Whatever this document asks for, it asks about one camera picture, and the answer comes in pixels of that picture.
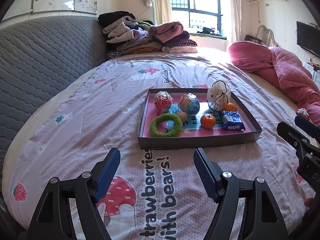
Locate barred window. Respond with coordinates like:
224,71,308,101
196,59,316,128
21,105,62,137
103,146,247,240
168,0,223,37

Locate red toy egg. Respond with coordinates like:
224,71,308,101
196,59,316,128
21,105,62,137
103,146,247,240
154,91,173,110

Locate black floral garment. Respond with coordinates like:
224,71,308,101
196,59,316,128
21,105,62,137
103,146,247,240
105,51,123,60

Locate white sheer hair scrunchie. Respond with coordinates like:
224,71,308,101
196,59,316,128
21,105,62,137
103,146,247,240
206,80,230,112

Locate black folded garment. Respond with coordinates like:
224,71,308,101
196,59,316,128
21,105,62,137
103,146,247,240
98,11,135,27

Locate white looped cable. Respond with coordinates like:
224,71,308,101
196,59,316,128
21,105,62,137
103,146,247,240
257,25,275,46

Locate dark purple folded garment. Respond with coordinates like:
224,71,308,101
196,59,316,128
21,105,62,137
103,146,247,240
161,31,190,47

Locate green fuzzy ring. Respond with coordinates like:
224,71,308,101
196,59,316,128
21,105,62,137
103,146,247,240
149,113,183,138

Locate cream knit garment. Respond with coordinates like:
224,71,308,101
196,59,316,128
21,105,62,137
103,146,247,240
169,46,198,53

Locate leopard print garment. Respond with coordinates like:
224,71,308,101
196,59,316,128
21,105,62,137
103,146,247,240
162,39,198,48

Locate blue toy egg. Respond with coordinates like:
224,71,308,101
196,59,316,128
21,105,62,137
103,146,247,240
178,93,200,117

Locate pink folded garment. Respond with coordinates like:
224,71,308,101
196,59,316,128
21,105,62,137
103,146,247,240
147,21,184,43

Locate white drawer cabinet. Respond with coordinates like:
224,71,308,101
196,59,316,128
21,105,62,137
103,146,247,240
302,60,320,85

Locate yellow folded garment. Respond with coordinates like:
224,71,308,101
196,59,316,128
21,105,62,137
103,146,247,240
130,44,163,54

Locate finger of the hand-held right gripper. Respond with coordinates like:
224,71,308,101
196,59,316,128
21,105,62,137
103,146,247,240
277,122,314,155
294,115,320,139

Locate dark clothes on windowsill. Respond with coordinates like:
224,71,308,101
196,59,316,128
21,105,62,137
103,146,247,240
197,27,222,36

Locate beige folded garment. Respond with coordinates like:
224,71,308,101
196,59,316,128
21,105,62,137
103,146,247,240
102,22,133,43

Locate grey quilted headboard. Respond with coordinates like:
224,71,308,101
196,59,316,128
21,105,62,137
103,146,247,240
0,16,108,155

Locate blue cookie packet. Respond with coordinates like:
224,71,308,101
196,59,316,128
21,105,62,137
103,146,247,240
219,110,246,131

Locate brown patterned bag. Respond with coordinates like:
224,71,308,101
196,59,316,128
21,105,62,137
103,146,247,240
245,35,265,46

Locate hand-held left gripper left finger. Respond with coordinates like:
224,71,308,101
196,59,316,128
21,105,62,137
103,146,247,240
27,147,121,240

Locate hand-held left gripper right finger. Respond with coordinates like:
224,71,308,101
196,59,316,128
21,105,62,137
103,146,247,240
194,148,288,240

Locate shallow grey cardboard box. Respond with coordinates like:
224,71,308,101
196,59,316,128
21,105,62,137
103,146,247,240
137,88,262,150

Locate lavender folded garment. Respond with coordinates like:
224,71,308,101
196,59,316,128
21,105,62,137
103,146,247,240
117,29,163,49

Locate pink quilt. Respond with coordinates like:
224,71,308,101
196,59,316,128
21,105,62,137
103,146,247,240
227,41,320,125

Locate black television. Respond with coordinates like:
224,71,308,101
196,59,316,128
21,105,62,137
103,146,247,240
296,21,320,58

